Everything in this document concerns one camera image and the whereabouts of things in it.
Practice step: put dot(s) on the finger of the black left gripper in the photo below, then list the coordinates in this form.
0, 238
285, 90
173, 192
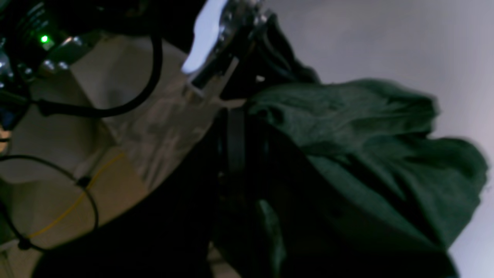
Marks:
223, 35
265, 59

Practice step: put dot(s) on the dark green t-shirt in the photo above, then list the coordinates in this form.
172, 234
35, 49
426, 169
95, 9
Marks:
367, 138

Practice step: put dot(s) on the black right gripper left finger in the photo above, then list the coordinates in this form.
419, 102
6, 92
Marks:
167, 234

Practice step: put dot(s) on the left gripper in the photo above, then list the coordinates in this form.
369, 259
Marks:
30, 29

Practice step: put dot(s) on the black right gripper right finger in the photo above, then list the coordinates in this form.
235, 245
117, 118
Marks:
326, 235

